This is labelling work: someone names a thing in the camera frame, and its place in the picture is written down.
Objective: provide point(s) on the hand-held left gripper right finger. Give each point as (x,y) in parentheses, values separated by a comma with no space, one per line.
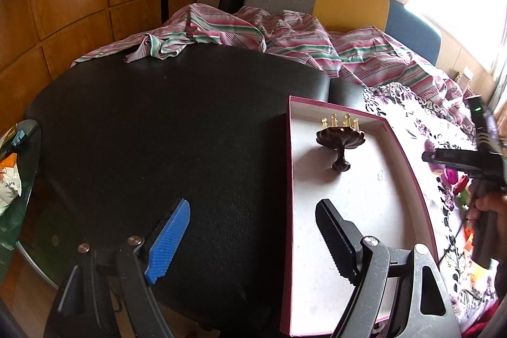
(336,239)

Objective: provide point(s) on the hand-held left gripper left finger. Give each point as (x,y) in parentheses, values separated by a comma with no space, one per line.
(170,239)

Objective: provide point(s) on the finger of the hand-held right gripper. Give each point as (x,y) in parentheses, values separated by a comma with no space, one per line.
(443,158)

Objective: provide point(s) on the pink cardboard box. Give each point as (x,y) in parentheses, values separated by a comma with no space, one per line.
(356,195)

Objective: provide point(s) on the person's right hand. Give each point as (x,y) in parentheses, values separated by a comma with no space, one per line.
(500,207)

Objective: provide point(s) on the purple floral white blanket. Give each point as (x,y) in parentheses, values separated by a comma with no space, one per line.
(416,116)

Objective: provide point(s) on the small white box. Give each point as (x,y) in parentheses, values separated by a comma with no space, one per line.
(464,78)

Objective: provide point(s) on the brown lotus-shaped stand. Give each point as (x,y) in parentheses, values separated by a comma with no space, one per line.
(336,136)

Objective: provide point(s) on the small golden crown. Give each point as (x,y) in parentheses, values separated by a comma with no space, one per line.
(334,121)

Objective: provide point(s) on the round glass side table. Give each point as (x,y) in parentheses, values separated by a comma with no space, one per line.
(29,203)

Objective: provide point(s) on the red clothing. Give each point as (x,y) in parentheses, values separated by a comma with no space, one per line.
(485,322)

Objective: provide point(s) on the white orange plastic bag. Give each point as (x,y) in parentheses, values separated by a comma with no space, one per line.
(8,183)

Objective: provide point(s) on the small blue item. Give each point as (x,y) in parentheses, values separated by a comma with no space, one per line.
(20,139)

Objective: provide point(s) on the grey yellow blue headboard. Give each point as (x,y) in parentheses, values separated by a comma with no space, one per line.
(348,1)

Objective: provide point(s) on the pink green striped bed sheet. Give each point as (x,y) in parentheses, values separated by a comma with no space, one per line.
(297,33)

